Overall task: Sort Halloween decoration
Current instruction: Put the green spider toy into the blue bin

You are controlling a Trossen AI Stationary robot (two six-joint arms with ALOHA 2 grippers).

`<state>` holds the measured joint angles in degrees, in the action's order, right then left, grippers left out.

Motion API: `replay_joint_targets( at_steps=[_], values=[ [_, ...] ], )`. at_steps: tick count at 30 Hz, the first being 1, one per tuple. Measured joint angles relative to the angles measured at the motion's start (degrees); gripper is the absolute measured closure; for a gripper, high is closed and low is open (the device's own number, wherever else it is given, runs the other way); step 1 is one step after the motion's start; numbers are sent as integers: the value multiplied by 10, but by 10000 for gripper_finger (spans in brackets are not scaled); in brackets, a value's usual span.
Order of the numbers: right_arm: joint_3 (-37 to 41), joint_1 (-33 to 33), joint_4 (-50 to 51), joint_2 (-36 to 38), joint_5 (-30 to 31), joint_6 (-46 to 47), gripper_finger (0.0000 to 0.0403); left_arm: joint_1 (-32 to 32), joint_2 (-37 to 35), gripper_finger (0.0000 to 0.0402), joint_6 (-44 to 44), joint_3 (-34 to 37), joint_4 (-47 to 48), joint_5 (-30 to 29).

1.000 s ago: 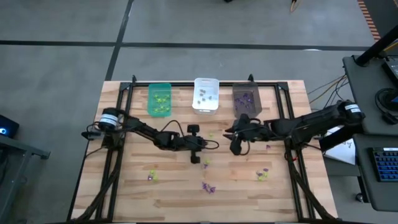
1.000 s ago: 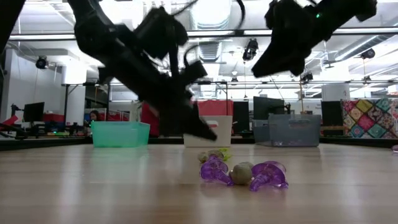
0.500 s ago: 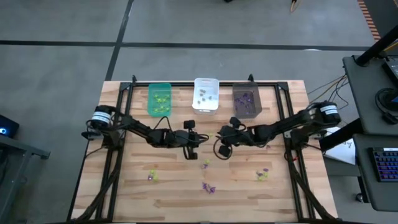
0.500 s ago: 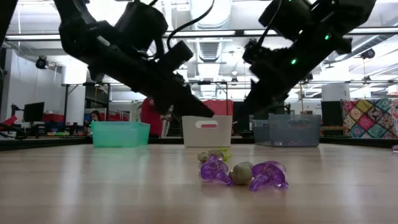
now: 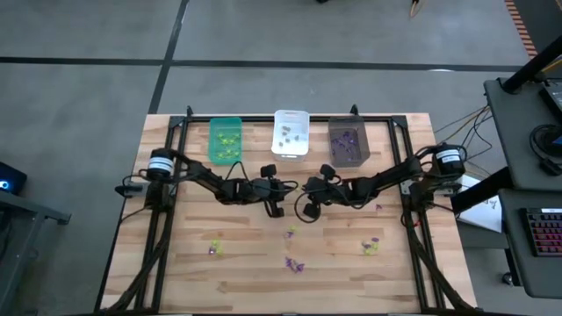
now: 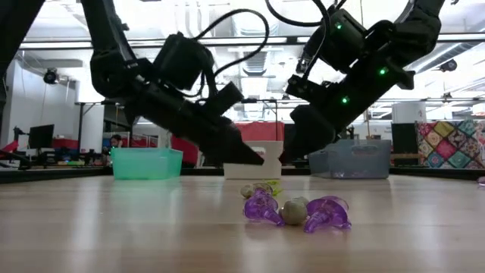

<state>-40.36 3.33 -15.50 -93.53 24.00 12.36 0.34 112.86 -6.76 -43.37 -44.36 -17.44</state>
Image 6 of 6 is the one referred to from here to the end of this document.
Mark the red machine part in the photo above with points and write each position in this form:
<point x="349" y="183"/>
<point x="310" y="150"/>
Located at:
<point x="9" y="148"/>

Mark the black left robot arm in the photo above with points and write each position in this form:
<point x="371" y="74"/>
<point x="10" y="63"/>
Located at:
<point x="106" y="30"/>

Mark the black computer monitor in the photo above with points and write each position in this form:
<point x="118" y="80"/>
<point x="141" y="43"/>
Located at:
<point x="41" y="136"/>

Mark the orange cloth panel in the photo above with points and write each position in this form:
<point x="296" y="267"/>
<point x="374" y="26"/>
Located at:
<point x="261" y="130"/>

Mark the olive round ball toy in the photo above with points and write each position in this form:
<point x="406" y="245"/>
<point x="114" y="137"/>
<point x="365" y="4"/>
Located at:
<point x="294" y="212"/>

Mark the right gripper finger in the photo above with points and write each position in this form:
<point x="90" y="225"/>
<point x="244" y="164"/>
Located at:
<point x="307" y="132"/>
<point x="329" y="129"/>

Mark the grey translucent plastic bin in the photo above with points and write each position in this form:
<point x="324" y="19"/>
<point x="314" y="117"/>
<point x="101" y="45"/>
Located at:
<point x="360" y="161"/>

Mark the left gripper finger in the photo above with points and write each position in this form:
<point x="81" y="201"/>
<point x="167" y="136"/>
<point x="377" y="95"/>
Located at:
<point x="227" y="127"/>
<point x="223" y="149"/>

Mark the white patterned cloth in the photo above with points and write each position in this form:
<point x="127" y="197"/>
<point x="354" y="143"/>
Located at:
<point x="164" y="140"/>

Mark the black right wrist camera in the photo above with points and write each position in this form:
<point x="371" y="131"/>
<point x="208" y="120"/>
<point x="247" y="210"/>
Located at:
<point x="341" y="38"/>

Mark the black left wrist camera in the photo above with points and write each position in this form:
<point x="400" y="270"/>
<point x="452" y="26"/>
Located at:
<point x="182" y="60"/>

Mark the teal plastic bin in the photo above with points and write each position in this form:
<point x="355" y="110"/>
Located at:
<point x="146" y="165"/>

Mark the white plastic bin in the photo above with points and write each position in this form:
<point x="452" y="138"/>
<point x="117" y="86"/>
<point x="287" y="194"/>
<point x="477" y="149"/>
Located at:
<point x="273" y="170"/>

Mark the silver ceiling air duct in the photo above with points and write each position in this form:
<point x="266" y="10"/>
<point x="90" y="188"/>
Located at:
<point x="435" y="57"/>
<point x="255" y="60"/>

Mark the white round column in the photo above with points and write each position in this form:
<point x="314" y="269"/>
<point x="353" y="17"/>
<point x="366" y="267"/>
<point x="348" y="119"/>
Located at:
<point x="409" y="112"/>

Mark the green plastic spider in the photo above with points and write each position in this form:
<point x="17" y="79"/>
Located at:
<point x="276" y="188"/>

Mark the black ceiling camera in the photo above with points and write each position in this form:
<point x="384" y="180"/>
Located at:
<point x="51" y="76"/>
<point x="448" y="65"/>

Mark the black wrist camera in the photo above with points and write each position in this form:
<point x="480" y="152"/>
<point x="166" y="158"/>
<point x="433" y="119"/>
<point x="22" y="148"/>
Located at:
<point x="182" y="60"/>
<point x="341" y="38"/>

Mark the black overhead frame bar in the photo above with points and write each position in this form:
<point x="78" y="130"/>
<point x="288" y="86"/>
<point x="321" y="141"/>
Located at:
<point x="57" y="42"/>

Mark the black flat panel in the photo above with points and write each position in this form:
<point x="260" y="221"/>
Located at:
<point x="403" y="138"/>

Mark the colourful patchwork quilt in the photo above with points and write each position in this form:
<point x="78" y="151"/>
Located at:
<point x="451" y="144"/>

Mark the small tan skull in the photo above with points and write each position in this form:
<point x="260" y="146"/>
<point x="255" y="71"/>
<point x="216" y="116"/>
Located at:
<point x="246" y="190"/>

